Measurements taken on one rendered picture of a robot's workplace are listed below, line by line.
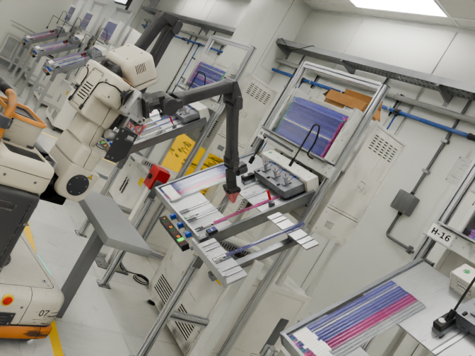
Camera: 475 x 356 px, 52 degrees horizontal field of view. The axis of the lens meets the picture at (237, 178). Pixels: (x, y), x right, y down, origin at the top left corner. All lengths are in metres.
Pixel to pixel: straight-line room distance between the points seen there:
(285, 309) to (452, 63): 2.61
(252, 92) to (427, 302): 2.48
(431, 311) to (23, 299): 1.62
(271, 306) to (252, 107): 1.77
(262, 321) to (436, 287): 1.22
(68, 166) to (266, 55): 4.16
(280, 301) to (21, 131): 1.74
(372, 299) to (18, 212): 1.41
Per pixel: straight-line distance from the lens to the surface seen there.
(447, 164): 4.12
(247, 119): 4.05
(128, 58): 2.20
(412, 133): 4.41
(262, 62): 6.02
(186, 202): 2.81
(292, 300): 3.03
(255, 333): 3.02
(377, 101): 2.73
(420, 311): 2.01
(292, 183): 2.71
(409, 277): 2.15
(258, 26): 5.96
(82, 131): 2.22
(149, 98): 2.09
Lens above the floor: 1.31
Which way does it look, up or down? 5 degrees down
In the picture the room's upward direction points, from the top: 30 degrees clockwise
